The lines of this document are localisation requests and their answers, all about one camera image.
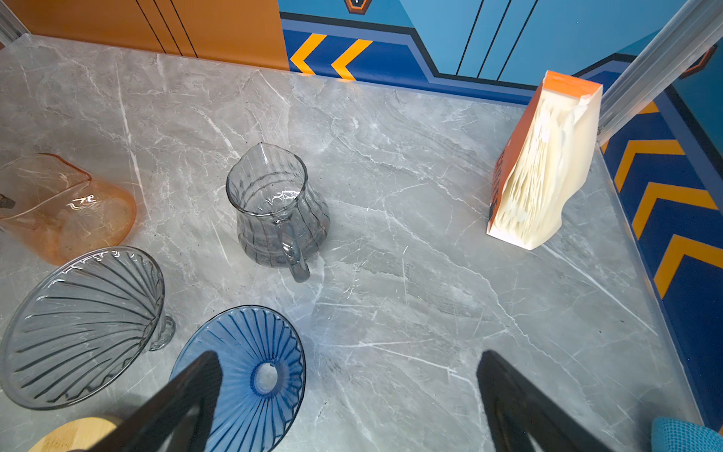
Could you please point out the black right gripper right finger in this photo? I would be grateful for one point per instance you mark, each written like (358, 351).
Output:
(519, 415)

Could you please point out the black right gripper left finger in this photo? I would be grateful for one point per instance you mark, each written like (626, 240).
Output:
(180, 415)

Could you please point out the blue glass dripper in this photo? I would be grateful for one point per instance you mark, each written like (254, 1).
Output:
(263, 376)

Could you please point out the orange glass carafe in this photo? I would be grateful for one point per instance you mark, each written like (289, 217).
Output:
(60, 211)

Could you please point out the coffee filter pack orange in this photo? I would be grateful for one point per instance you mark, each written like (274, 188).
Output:
(546, 160)

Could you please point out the grey glass dripper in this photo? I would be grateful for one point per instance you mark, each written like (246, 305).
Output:
(81, 327)

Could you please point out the light blue cylinder roll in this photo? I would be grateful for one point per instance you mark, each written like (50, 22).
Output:
(672, 435)

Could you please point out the grey glass pitcher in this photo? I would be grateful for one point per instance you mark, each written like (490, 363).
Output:
(281, 221)

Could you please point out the wooden ring holder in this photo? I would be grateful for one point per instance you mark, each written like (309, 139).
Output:
(79, 435)

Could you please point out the right aluminium corner post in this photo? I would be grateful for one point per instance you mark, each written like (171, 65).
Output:
(689, 34)

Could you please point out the aluminium corner post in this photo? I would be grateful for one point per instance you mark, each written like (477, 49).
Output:
(689, 34)
(11, 28)

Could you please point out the left aluminium corner post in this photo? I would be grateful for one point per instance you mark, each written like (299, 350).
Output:
(11, 28)

